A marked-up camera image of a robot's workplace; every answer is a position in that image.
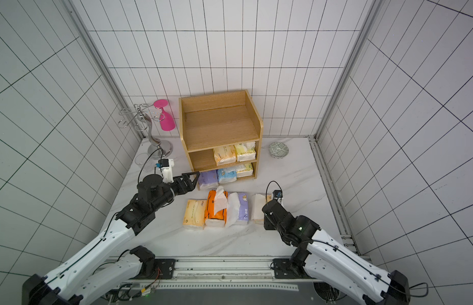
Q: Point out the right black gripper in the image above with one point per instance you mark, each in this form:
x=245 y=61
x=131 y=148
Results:
x=270 y=213

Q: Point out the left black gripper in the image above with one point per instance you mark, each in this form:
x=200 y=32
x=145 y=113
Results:
x=190 y=186

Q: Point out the purple tissue pack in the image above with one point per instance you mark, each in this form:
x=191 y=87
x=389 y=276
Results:
x=208 y=180
x=237 y=210

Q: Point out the yellow tissue pack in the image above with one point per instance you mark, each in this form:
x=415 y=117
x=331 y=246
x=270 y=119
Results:
x=194 y=215

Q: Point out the beige tissue pack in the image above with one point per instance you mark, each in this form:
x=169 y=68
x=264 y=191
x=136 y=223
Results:
x=258 y=201
x=225 y=155

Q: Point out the orange tissue pack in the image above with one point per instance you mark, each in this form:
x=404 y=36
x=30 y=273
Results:
x=217 y=203

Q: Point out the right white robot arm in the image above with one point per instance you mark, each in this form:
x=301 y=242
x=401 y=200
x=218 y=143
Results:
x=320 y=256

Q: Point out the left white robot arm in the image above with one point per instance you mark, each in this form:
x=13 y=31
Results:
x=80 y=280

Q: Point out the purple tissue pack bottom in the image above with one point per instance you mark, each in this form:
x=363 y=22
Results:
x=208 y=180

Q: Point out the blue tissue pack bottom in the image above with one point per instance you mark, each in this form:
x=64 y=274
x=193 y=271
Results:
x=227 y=175

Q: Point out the yellow-white tissue pack bottom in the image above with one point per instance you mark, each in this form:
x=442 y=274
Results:
x=244 y=170

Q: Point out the white-yellow tissue pack middle-right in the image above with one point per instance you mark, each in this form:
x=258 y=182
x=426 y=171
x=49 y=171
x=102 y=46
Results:
x=245 y=151

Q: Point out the wooden three-tier shelf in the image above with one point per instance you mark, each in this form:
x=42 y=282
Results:
x=216 y=120

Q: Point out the silver glass holder stand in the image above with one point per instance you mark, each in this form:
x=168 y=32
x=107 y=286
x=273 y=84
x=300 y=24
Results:
x=143 y=118

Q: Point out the clear plastic cup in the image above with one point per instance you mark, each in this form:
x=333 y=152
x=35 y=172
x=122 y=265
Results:
x=141 y=159

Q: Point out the pink wine glass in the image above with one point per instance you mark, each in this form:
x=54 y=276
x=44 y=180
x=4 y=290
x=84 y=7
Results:
x=166 y=120

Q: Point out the patterned ceramic bowl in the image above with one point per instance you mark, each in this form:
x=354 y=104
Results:
x=278 y=150

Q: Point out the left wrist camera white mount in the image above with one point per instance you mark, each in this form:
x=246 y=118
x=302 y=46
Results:
x=165 y=166

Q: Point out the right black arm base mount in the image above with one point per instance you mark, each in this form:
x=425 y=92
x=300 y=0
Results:
x=299 y=266

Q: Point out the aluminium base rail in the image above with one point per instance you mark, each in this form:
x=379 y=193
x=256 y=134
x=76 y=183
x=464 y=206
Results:
x=216 y=269

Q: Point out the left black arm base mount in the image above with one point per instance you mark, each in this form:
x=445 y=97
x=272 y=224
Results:
x=151 y=266

